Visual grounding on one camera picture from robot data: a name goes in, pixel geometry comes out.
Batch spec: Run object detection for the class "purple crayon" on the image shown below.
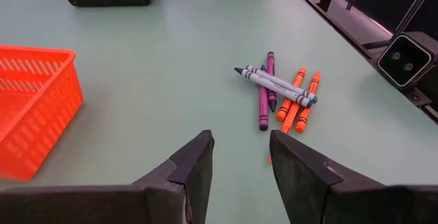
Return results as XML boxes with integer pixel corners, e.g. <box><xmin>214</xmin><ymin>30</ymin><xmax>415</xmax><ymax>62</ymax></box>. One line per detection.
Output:
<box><xmin>266</xmin><ymin>51</ymin><xmax>278</xmax><ymax>113</ymax></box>
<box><xmin>258</xmin><ymin>64</ymin><xmax>270</xmax><ymax>132</ymax></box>

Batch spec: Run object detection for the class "orange plastic basket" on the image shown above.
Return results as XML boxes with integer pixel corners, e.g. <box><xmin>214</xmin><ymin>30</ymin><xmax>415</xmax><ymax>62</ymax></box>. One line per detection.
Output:
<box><xmin>0</xmin><ymin>45</ymin><xmax>85</xmax><ymax>183</ymax></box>

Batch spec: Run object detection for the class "green table mat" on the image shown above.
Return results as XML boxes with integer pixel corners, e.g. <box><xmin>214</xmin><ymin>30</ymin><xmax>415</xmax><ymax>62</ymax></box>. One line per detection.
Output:
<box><xmin>0</xmin><ymin>0</ymin><xmax>438</xmax><ymax>224</ymax></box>

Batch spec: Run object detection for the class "orange crayon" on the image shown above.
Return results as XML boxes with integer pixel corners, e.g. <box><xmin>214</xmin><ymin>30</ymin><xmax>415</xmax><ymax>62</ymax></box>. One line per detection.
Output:
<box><xmin>295</xmin><ymin>71</ymin><xmax>322</xmax><ymax>134</ymax></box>
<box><xmin>268</xmin><ymin>99</ymin><xmax>302</xmax><ymax>165</ymax></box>
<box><xmin>275</xmin><ymin>67</ymin><xmax>307</xmax><ymax>123</ymax></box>

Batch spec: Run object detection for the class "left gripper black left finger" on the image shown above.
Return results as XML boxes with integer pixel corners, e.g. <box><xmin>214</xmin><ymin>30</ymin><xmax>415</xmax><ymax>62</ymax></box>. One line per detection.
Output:
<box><xmin>131</xmin><ymin>129</ymin><xmax>216</xmax><ymax>224</ymax></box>

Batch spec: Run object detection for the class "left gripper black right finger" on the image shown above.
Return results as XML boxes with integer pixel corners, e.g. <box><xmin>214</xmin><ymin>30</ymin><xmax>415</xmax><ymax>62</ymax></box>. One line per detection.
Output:
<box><xmin>269</xmin><ymin>129</ymin><xmax>387</xmax><ymax>224</ymax></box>

